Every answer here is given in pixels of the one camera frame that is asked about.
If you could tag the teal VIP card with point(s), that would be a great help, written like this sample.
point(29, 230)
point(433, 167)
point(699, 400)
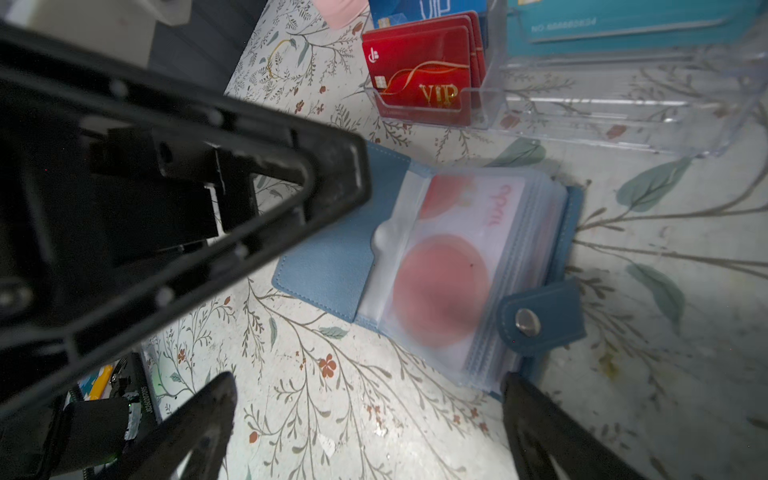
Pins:
point(555, 27)

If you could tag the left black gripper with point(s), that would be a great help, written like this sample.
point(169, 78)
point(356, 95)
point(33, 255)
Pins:
point(128, 197)

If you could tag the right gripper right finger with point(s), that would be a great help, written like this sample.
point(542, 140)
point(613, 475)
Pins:
point(544, 440)

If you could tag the red VIP card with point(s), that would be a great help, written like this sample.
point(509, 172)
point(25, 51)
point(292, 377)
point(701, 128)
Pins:
point(428, 71)

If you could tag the pink white circle card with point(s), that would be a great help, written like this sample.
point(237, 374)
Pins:
point(446, 272)

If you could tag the pink pencil cup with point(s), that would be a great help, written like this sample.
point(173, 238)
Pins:
point(339, 13)

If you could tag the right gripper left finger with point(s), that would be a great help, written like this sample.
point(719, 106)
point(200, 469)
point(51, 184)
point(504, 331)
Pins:
point(197, 434)

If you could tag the blue VIP card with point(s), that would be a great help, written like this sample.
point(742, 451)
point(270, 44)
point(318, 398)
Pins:
point(387, 13)

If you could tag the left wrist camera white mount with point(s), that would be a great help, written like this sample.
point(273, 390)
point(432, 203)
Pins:
point(120, 29)

